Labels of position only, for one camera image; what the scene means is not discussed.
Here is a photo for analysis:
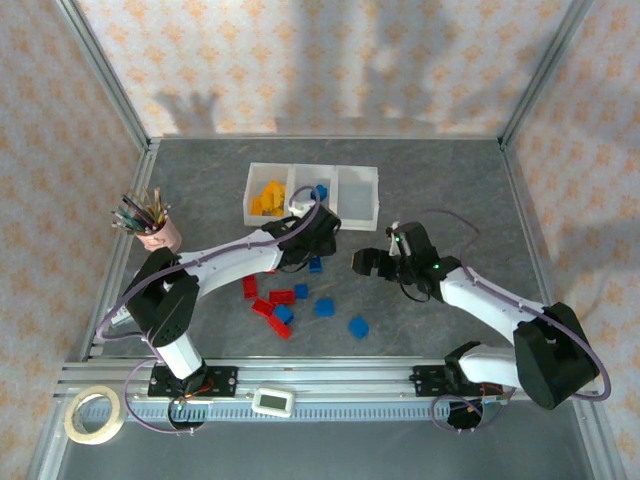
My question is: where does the aluminium frame bar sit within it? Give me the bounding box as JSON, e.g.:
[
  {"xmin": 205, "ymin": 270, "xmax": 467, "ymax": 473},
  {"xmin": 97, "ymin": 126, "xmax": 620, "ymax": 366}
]
[{"xmin": 148, "ymin": 133, "xmax": 504, "ymax": 142}]

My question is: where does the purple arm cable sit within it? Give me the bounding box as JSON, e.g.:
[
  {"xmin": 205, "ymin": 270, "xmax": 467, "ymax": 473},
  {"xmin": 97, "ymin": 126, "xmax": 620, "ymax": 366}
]
[
  {"xmin": 421, "ymin": 208, "xmax": 612, "ymax": 434},
  {"xmin": 94, "ymin": 184, "xmax": 324, "ymax": 435}
]

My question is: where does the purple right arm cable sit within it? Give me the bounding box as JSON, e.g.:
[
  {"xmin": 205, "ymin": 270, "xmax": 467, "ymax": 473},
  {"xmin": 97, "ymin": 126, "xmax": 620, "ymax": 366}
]
[{"xmin": 421, "ymin": 208, "xmax": 612, "ymax": 434}]

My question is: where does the pink cup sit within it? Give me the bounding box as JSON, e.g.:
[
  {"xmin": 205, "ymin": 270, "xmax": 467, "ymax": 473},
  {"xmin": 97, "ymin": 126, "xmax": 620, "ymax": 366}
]
[{"xmin": 135, "ymin": 215, "xmax": 182, "ymax": 254}]

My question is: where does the aluminium frame post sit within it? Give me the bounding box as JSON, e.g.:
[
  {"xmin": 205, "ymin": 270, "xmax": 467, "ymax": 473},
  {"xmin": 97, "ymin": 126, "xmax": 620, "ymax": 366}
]
[
  {"xmin": 53, "ymin": 0, "xmax": 152, "ymax": 151},
  {"xmin": 499, "ymin": 0, "xmax": 596, "ymax": 151}
]

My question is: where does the beige masking tape roll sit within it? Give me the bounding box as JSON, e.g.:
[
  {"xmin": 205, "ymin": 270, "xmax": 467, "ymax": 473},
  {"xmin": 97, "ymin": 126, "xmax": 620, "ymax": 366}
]
[{"xmin": 63, "ymin": 385, "xmax": 127, "ymax": 445}]

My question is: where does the grey slotted cable duct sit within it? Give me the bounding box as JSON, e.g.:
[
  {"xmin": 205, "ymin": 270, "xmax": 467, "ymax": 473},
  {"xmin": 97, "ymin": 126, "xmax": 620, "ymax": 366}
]
[{"xmin": 79, "ymin": 399, "xmax": 501, "ymax": 422}]

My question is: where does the white digital timer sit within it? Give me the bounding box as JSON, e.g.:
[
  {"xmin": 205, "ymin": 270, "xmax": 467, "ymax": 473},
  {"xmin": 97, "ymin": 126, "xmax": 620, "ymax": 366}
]
[{"xmin": 251, "ymin": 387, "xmax": 296, "ymax": 419}]

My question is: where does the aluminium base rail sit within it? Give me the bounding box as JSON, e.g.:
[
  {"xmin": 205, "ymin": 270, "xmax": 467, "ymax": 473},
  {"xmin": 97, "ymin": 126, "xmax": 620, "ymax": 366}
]
[{"xmin": 55, "ymin": 356, "xmax": 599, "ymax": 401}]

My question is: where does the aluminium side rail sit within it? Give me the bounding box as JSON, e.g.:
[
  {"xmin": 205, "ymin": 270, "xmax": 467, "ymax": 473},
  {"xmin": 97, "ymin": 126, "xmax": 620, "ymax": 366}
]
[
  {"xmin": 64, "ymin": 139, "xmax": 162, "ymax": 362},
  {"xmin": 499, "ymin": 142, "xmax": 586, "ymax": 362}
]

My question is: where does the white three-compartment container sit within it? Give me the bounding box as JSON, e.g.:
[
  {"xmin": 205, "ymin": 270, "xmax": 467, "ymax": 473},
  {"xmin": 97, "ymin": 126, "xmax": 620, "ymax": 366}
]
[{"xmin": 242, "ymin": 162, "xmax": 380, "ymax": 232}]

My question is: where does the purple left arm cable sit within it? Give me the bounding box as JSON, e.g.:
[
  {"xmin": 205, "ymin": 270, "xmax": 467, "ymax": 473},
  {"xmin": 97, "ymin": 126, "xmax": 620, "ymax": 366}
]
[{"xmin": 94, "ymin": 184, "xmax": 324, "ymax": 435}]

